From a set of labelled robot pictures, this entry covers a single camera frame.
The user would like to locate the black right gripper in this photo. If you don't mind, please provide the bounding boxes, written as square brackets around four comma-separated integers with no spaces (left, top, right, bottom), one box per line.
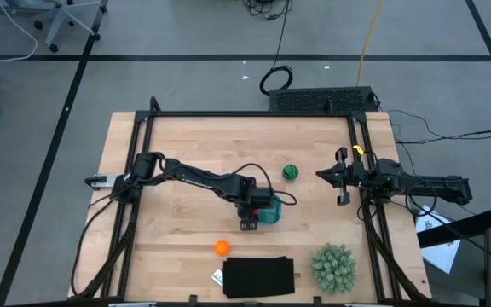
[315,147,368,206]

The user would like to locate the teal plastic basket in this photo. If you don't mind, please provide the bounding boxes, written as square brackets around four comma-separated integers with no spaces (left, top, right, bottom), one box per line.
[236,194,283,226]

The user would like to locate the orange toy fruit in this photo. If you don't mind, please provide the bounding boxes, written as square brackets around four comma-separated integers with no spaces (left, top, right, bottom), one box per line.
[213,240,232,258]

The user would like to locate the green striped toy watermelon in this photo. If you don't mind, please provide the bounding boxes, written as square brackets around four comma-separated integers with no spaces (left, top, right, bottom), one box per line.
[281,164,300,181]

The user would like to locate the black folded cloth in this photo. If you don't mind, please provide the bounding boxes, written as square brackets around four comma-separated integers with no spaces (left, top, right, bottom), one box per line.
[222,256,296,299]

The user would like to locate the black mesh computer case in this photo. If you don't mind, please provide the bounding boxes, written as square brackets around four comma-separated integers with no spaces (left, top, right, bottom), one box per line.
[268,86,378,114]

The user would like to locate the potted green succulent plant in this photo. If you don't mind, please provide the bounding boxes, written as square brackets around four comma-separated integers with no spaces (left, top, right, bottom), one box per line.
[309,242,357,295]

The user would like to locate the white paper sheet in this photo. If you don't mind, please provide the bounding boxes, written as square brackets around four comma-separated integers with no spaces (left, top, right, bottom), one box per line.
[414,204,462,275]

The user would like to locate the black beam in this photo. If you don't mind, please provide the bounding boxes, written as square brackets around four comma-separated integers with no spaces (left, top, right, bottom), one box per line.
[418,206,491,249]

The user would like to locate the grey office chair base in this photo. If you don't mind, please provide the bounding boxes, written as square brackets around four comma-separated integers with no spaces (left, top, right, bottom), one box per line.
[0,0,109,54]

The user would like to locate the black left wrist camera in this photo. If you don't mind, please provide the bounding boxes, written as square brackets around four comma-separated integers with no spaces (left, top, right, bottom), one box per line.
[251,187,276,210]

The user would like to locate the black left wrist camera cable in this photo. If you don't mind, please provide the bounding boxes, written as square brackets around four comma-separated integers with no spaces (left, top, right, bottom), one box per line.
[228,162,298,207]

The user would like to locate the black metal table frame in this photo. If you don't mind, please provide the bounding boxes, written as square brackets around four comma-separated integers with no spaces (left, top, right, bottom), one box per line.
[68,96,432,304]

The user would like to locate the yellow hanging cable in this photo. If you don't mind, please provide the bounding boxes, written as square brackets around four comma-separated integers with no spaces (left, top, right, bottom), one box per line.
[355,0,384,88]

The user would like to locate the thin black floor cables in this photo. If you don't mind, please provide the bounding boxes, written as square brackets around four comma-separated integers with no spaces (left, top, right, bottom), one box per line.
[388,109,491,146]

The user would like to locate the black hanging coiled cable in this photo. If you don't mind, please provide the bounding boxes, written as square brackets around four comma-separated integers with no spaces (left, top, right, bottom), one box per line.
[243,0,294,96]

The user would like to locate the silver base bracket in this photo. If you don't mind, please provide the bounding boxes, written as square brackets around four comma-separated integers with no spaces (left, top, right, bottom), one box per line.
[94,173,119,188]

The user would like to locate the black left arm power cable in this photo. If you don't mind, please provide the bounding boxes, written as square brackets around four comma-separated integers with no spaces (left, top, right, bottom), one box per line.
[70,198,117,298]

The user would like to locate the white floor cable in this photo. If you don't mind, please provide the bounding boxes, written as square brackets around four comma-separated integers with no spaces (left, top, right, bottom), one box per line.
[0,3,38,63]

